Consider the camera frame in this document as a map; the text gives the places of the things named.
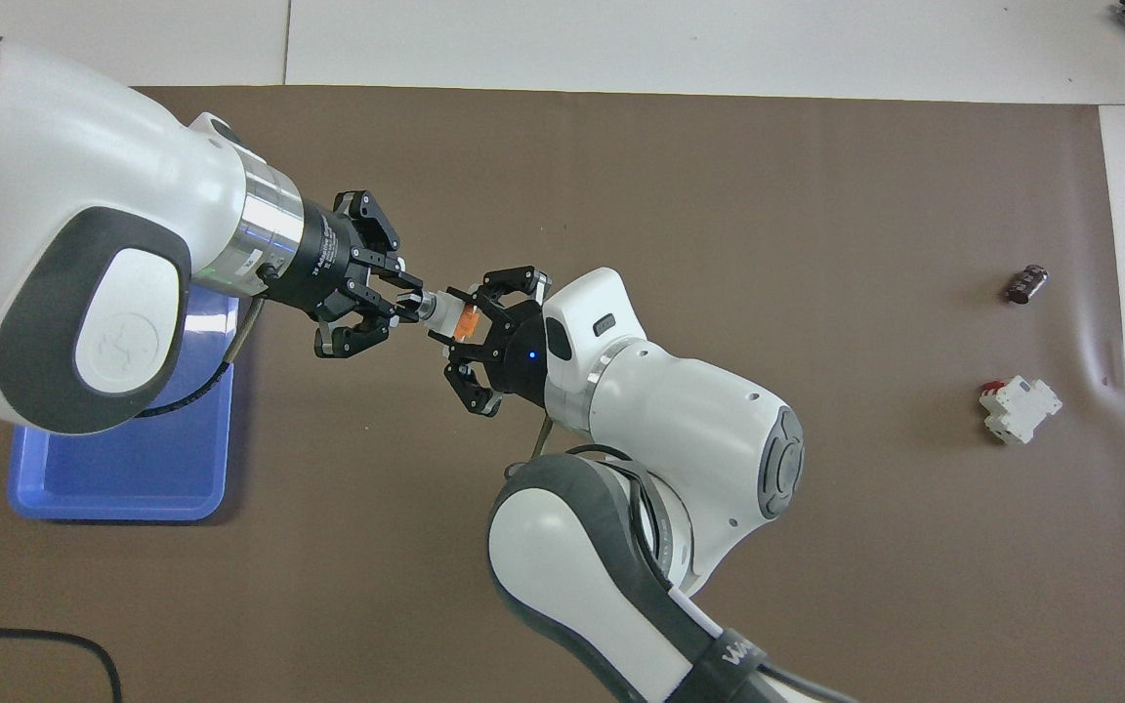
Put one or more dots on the white circuit breaker red lever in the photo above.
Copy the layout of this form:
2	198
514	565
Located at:
1021	410

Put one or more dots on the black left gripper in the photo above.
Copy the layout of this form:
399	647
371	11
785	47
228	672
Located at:
313	259

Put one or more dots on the blue plastic tray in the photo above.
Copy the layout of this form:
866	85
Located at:
133	469

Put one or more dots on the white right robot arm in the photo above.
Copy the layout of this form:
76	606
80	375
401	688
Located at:
680	420

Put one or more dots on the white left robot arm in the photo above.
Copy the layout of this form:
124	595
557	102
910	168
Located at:
64	166

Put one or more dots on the small dark terminal block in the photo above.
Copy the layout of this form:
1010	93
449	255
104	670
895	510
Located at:
1028	284

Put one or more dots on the brown table mat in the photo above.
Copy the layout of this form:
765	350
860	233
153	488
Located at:
816	244

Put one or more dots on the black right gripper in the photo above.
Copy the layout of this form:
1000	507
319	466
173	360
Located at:
519	351

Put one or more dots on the selector switch orange base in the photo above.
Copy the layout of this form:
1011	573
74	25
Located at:
445	312

